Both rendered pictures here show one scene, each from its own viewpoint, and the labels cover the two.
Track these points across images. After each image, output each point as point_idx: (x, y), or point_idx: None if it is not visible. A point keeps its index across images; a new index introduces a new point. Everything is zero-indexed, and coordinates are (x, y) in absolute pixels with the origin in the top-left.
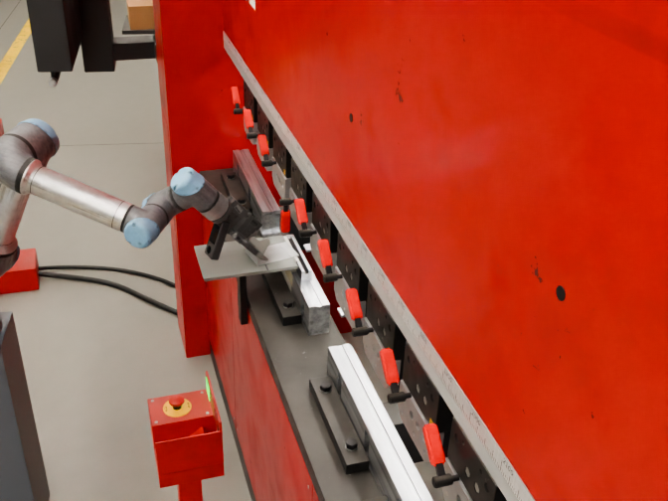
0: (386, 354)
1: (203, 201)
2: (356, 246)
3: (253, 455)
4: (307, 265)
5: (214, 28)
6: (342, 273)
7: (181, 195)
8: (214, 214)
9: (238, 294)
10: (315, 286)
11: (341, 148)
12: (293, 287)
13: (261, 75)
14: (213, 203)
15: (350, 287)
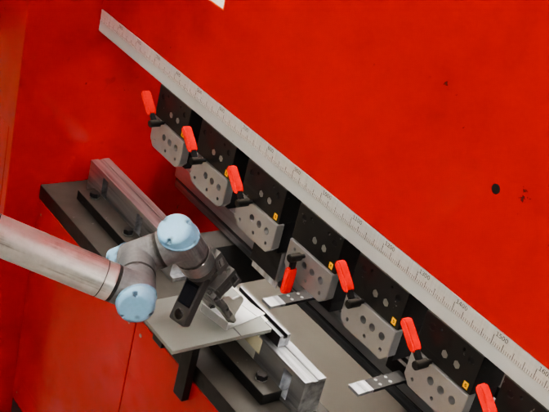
0: None
1: (196, 257)
2: (478, 332)
3: None
4: (282, 328)
5: (91, 6)
6: (430, 358)
7: (174, 250)
8: (202, 271)
9: (180, 364)
10: (297, 354)
11: (458, 217)
12: (261, 355)
13: (225, 89)
14: (204, 258)
15: (451, 377)
